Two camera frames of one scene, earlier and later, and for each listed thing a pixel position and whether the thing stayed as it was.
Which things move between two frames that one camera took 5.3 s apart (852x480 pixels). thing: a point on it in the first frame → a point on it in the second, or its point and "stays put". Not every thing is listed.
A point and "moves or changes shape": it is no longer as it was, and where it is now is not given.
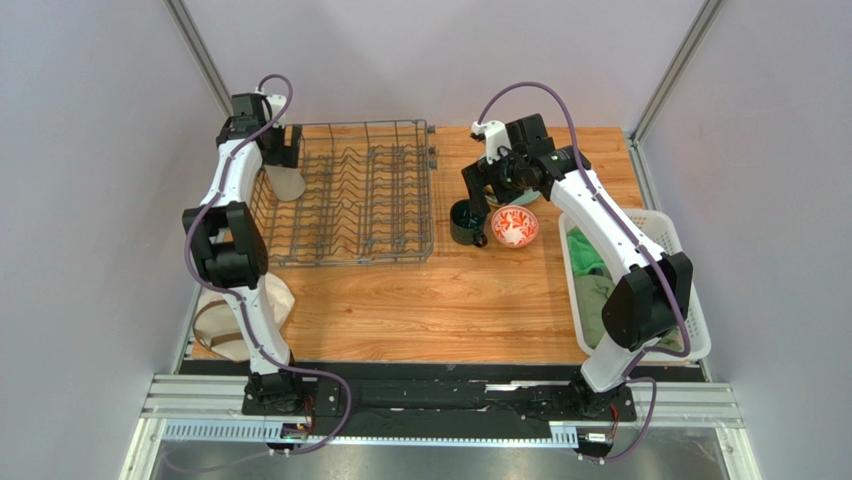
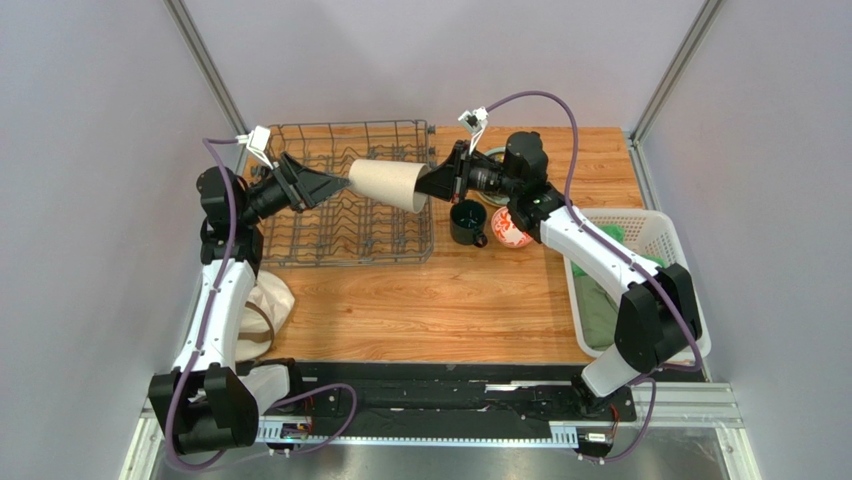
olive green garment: (591, 294) stays put
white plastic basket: (589, 277) stays put
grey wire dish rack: (368, 196) stays put
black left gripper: (285, 155) → (304, 188)
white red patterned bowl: (515, 226) stays put
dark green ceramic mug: (466, 227) stays put
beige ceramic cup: (287, 181) moves or changes shape
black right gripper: (478, 172) → (458, 173)
